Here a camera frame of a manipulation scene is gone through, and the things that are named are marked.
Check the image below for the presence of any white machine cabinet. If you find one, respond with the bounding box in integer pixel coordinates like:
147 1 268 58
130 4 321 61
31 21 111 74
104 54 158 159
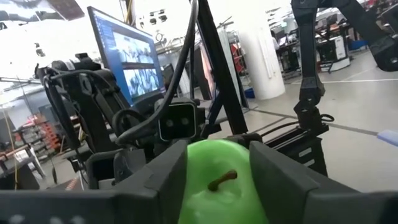
317 35 351 73

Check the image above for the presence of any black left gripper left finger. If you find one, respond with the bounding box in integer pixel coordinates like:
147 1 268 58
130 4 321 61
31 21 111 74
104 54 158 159
0 139 190 224

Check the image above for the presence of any computer monitor with blue screen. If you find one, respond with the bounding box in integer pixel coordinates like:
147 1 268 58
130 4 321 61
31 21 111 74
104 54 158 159
86 6 166 108

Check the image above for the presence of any orange storage shelf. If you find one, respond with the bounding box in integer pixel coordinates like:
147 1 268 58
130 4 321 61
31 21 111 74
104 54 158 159
29 114 62 152

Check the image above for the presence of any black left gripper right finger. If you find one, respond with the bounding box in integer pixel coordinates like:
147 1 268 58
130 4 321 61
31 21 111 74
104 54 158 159
248 140 398 224

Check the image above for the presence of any black metal rig frame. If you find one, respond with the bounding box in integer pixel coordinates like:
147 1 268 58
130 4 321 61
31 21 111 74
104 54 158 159
189 0 398 177

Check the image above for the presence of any green toy apple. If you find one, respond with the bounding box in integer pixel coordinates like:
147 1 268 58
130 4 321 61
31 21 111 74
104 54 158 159
177 139 270 224

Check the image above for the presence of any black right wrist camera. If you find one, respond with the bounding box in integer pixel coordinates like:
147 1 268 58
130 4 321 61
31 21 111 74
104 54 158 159
157 98 199 142

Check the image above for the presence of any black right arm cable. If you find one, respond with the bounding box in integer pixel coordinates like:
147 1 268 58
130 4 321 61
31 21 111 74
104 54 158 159
114 0 200 147

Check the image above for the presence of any white round pillar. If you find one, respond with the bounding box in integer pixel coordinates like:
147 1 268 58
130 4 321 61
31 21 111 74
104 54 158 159
217 0 286 101

